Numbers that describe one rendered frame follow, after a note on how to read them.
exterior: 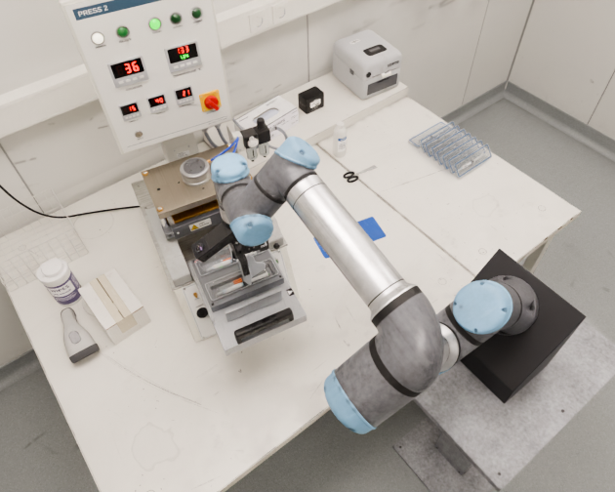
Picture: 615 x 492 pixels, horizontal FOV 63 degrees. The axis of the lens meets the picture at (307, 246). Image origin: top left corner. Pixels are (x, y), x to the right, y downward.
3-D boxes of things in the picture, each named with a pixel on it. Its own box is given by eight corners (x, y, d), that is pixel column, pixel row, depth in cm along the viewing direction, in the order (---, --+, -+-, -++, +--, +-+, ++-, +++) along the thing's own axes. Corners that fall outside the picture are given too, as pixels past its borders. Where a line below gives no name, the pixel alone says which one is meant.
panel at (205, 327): (201, 340, 146) (181, 287, 138) (294, 300, 154) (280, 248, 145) (203, 344, 145) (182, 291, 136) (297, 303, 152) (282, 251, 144)
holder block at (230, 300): (192, 266, 136) (190, 260, 134) (260, 239, 142) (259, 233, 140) (213, 312, 127) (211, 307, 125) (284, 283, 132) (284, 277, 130)
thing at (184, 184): (143, 181, 150) (130, 147, 140) (240, 148, 158) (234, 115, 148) (166, 236, 137) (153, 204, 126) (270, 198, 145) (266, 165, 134)
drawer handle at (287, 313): (234, 338, 123) (232, 330, 119) (290, 313, 126) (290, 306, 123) (237, 345, 121) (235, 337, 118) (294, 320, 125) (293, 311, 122)
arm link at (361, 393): (490, 338, 121) (411, 402, 75) (444, 372, 127) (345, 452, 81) (457, 299, 125) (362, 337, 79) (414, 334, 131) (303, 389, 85)
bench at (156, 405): (71, 346, 230) (-16, 244, 172) (353, 182, 292) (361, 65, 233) (196, 588, 172) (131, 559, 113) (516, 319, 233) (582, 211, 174)
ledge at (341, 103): (204, 141, 203) (201, 131, 199) (361, 65, 233) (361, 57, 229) (244, 181, 187) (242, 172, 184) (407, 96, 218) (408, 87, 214)
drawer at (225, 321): (189, 270, 140) (184, 254, 134) (262, 242, 146) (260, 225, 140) (226, 357, 124) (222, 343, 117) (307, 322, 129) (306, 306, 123)
